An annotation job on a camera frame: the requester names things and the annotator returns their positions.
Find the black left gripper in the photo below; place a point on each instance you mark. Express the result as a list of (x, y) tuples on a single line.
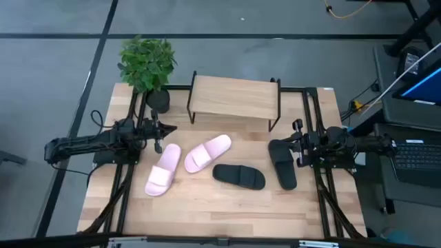
[(146, 129)]

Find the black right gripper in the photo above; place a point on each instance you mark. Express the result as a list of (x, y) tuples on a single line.
[(305, 144)]

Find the black slide sandal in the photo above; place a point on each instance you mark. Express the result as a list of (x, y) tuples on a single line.
[(237, 175), (284, 168)]

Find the pink slide sandal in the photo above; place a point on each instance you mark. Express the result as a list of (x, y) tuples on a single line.
[(206, 153), (162, 172)]

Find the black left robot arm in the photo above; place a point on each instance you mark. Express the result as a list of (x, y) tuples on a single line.
[(79, 143)]

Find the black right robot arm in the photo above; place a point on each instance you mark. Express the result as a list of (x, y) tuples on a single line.
[(365, 143)]

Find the green leafy artificial plant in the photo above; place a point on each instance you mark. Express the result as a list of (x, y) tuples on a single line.
[(146, 62)]

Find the yellow plug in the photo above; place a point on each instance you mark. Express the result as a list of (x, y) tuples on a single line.
[(357, 105)]

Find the laptop computer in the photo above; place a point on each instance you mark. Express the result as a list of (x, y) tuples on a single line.
[(389, 110)]

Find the thin white rod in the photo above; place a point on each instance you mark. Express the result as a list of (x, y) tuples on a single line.
[(396, 81)]

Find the black laptop keyboard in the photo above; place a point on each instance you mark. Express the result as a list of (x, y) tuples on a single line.
[(417, 162)]

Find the black power adapter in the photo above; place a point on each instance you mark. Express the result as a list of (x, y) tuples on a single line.
[(410, 63)]

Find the monitor with blue screen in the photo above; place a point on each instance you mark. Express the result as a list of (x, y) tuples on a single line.
[(425, 87)]

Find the grey chair leg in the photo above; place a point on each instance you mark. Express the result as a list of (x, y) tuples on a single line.
[(10, 157)]

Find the black stand leg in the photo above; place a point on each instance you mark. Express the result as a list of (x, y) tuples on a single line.
[(413, 29)]

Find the black metal table frame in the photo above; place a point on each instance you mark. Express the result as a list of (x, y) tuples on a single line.
[(293, 89)]

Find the wooden shelf black metal frame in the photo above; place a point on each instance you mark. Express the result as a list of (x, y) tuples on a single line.
[(234, 96)]

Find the silver aluminium frame post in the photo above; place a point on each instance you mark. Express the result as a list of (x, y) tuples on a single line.
[(318, 244)]

